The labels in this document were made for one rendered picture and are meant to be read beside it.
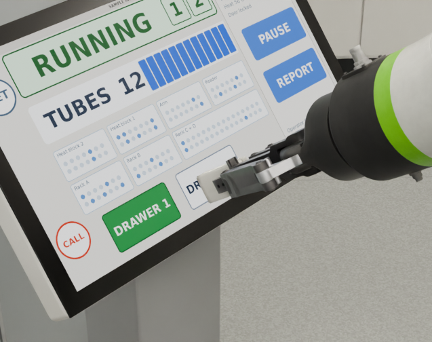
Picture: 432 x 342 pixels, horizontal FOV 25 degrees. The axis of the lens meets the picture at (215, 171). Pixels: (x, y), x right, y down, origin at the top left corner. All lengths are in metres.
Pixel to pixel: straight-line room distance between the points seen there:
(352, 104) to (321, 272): 1.86
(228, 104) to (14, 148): 0.29
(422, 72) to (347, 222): 2.09
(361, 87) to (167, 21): 0.49
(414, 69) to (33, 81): 0.50
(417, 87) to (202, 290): 0.75
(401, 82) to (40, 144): 0.48
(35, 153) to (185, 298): 0.40
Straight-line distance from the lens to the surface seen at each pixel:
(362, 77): 0.76
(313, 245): 2.68
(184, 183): 1.14
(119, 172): 1.10
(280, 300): 2.51
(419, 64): 0.70
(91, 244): 1.07
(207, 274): 1.39
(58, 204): 1.06
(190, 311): 1.40
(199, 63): 1.20
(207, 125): 1.18
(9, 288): 2.20
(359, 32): 3.34
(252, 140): 1.21
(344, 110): 0.76
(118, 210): 1.09
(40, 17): 1.12
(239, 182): 0.87
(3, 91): 1.07
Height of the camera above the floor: 1.67
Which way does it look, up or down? 34 degrees down
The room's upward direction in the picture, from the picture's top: straight up
